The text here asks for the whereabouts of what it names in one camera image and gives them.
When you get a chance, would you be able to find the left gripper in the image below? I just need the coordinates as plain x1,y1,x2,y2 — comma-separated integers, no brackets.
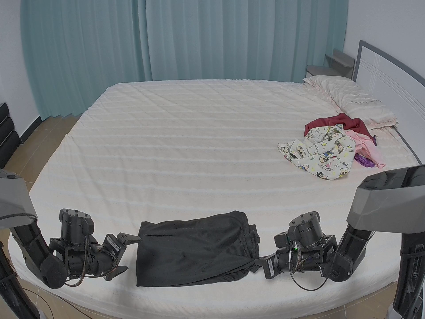
83,232,144,282

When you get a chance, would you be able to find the black chest of drawers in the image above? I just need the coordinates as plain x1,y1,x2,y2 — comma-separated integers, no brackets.
0,102,21,169

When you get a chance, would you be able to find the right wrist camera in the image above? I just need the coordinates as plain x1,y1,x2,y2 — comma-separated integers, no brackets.
274,232,290,249

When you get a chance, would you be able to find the pink garment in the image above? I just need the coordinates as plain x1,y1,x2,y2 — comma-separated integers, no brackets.
345,130,386,169

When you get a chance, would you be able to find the dark red garment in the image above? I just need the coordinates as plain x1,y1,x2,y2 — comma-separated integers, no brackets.
304,113,374,139

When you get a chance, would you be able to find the cream pillow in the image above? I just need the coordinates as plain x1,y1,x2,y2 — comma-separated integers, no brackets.
303,75,399,131

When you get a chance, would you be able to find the grey bedside table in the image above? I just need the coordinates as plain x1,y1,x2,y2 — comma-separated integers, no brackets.
306,49,355,79

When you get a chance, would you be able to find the black T-shirt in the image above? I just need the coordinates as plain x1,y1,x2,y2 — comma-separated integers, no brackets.
136,211,261,287

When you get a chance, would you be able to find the white printed pyjama top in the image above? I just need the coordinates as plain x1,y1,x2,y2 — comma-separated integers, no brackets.
278,124,356,181

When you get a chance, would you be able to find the purple garment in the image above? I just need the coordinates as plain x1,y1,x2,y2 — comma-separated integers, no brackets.
354,135,379,169

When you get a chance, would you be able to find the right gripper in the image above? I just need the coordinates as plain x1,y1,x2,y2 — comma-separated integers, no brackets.
263,251,297,280

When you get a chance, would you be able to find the blue-green curtain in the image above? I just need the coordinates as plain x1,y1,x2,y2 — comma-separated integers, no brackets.
21,0,153,119
144,0,349,83

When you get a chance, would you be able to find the bed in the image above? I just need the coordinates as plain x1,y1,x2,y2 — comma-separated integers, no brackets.
8,39,425,319

